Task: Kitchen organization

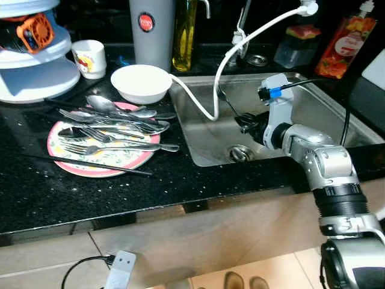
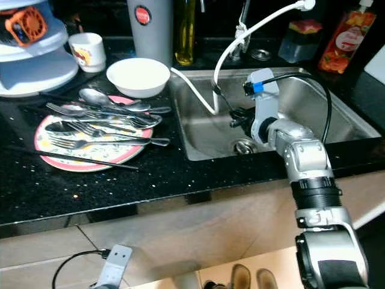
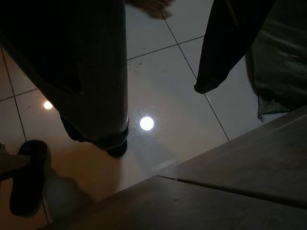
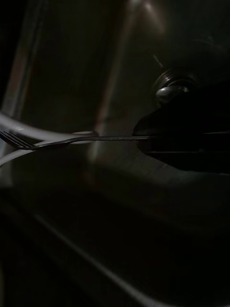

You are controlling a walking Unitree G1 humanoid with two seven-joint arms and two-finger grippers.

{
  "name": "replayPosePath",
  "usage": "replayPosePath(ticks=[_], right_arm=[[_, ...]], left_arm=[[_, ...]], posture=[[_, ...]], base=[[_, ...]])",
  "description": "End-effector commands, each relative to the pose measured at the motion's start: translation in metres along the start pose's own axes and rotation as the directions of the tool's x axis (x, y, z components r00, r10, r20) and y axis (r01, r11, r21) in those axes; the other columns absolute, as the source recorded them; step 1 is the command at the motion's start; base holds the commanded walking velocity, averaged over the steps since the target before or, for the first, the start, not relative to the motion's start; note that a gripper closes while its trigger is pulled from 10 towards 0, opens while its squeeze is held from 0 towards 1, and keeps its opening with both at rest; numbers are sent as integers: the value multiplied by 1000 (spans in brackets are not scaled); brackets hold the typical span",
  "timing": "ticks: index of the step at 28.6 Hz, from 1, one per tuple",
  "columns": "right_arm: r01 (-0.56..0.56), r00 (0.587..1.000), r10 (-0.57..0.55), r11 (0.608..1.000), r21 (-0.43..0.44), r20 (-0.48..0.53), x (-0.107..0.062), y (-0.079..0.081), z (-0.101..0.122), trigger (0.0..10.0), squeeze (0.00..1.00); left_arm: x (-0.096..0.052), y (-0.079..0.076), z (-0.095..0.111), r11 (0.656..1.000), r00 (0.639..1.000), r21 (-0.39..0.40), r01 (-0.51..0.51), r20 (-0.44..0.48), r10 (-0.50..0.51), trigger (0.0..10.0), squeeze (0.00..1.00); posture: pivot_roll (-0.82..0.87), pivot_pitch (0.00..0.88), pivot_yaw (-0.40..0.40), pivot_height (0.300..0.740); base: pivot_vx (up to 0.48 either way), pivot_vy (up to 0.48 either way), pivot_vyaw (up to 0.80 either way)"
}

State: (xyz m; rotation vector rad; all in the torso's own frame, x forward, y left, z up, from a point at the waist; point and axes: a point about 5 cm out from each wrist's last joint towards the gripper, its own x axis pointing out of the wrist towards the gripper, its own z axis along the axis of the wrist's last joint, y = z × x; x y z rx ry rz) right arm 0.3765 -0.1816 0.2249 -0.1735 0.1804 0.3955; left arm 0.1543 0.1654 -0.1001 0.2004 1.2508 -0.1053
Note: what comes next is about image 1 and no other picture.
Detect steel sink drain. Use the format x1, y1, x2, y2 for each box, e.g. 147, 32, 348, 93
229, 144, 254, 163

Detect stainless steel sink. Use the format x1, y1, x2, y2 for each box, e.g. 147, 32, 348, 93
168, 72, 385, 168

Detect small round glass cup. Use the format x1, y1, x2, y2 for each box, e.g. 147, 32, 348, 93
248, 54, 271, 67

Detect small steel spoon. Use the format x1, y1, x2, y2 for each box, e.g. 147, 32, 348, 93
114, 119, 171, 134

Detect steel faucet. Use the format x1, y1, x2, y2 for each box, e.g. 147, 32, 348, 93
232, 0, 253, 58

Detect clear container with sponge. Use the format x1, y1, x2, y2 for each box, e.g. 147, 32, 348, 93
274, 24, 322, 69

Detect yellow oil bottle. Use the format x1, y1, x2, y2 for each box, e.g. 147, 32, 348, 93
172, 0, 198, 72

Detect white bowl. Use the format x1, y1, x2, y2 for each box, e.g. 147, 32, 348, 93
111, 64, 173, 105

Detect grey tumbler red label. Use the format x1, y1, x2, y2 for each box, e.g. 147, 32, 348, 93
129, 0, 176, 72

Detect orange dish soap bottle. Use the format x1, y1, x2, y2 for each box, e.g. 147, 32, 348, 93
314, 0, 378, 80

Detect white board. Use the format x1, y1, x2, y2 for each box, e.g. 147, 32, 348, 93
361, 49, 385, 91

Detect floral plate pink rim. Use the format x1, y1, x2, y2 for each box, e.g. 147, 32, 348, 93
47, 101, 162, 178

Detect white printed mug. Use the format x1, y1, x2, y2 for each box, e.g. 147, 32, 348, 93
72, 40, 107, 80

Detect white tiered appliance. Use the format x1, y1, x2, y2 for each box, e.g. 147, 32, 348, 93
0, 0, 81, 104

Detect orange black handheld fan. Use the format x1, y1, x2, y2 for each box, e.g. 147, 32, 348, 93
0, 13, 56, 55

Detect grey cabinet drawer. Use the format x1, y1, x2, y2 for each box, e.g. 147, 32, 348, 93
0, 232, 104, 279
0, 260, 115, 289

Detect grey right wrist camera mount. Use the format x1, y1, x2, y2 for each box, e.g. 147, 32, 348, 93
257, 73, 297, 148

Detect white hose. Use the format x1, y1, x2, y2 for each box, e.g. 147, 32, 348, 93
170, 1, 319, 121

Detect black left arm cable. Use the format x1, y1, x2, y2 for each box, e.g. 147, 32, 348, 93
61, 255, 116, 289

